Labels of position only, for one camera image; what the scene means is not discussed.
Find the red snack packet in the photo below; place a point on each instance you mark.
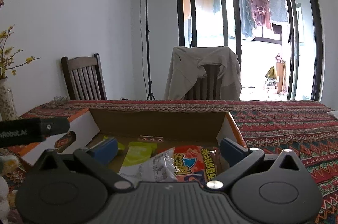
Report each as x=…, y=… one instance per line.
x=195, y=163

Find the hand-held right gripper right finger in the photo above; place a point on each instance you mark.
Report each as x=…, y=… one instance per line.
x=232, y=150

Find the yellow flower branches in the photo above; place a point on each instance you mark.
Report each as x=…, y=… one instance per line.
x=8, y=55

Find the black light stand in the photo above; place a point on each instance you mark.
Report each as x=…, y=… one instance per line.
x=147, y=28

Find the black sliding door frame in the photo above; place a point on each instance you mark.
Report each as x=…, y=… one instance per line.
x=229, y=2

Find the dark wooden chair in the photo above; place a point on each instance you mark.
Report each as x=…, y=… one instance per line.
x=84, y=78

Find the beige jacket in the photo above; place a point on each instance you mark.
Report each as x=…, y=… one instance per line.
x=182, y=73

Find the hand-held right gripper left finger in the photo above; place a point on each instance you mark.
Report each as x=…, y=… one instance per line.
x=104, y=151

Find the jacket-draped wooden chair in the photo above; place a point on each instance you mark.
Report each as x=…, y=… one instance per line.
x=208, y=81

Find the green white stick packet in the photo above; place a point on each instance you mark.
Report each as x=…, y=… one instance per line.
x=138, y=154

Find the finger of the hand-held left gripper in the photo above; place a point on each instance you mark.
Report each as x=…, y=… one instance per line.
x=55, y=126

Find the maroon hanging garment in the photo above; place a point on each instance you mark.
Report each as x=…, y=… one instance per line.
x=260, y=2

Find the blue hanging garment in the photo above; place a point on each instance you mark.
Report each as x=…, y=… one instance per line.
x=244, y=7

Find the tan balcony cabinet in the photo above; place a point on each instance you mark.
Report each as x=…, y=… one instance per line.
x=280, y=76

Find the pink artificial flowers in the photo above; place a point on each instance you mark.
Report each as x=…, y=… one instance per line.
x=1, y=0

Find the orange cardboard box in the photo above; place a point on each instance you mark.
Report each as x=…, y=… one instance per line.
x=158, y=123

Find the grey hanging shirt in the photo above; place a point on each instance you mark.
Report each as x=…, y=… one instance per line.
x=278, y=4

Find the floral ceramic vase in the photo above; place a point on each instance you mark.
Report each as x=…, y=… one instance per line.
x=8, y=102

